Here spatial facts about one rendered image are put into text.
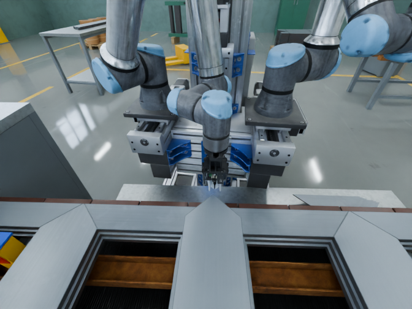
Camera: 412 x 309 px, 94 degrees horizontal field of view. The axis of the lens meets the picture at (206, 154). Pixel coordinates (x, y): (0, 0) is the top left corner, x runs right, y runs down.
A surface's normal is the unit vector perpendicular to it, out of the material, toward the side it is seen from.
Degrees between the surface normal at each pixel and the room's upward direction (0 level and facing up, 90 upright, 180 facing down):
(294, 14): 90
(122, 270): 0
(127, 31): 119
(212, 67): 83
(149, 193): 0
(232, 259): 0
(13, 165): 90
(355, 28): 90
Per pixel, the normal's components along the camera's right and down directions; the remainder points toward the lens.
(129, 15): 0.29, 0.90
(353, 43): -0.95, 0.21
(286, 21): -0.15, 0.65
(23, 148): 1.00, 0.02
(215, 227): -0.01, -0.76
